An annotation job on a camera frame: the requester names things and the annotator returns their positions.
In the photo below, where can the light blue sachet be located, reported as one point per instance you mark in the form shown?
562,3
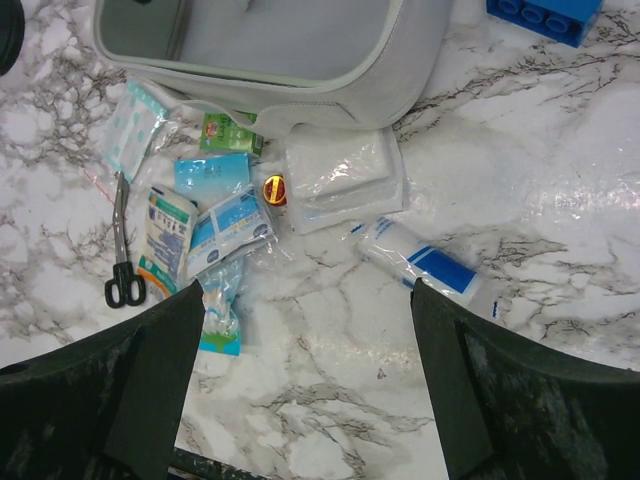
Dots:
208,180

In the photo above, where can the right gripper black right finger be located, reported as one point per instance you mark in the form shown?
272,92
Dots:
507,407

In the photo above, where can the cotton swab bag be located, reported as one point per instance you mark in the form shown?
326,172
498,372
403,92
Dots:
221,331

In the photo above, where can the white gauze pad pack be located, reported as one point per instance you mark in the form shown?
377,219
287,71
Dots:
335,175

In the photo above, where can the blue white wipes packet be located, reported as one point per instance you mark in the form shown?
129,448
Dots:
228,229

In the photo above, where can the red gold balm tin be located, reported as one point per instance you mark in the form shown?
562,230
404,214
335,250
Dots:
274,190

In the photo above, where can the dotted plaster packet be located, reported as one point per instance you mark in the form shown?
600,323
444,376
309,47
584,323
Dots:
132,127

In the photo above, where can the white blue bandage roll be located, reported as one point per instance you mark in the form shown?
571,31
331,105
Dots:
406,256

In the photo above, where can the grey medicine kit case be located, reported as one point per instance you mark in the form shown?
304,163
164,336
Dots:
273,65

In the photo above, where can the blue toy brick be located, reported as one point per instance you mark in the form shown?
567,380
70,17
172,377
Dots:
564,21

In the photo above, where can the green medicine box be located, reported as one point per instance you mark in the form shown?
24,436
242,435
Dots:
222,135

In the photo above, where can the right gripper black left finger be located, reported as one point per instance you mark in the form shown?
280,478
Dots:
107,406

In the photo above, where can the black handled scissors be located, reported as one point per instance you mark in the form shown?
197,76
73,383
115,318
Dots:
125,287

